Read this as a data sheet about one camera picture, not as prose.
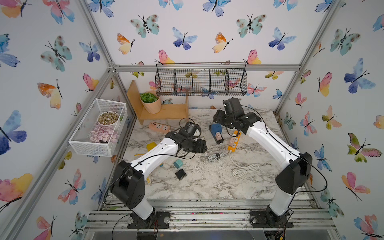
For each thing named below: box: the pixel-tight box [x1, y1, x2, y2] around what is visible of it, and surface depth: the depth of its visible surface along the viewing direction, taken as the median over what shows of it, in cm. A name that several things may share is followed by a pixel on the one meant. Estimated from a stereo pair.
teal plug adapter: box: [173, 159, 183, 169], surface depth 93 cm
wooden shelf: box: [126, 80, 189, 125], surface depth 111 cm
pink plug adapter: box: [215, 132, 223, 141], surface depth 101 cm
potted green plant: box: [140, 90, 162, 114], surface depth 104 cm
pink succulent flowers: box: [89, 124, 119, 144], surface depth 64 cm
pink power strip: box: [148, 121, 171, 134], surface depth 111 cm
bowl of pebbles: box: [97, 111, 120, 127], surface depth 71 cm
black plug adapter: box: [175, 168, 187, 181], surface depth 89 cm
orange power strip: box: [227, 130, 242, 152], surface depth 101 cm
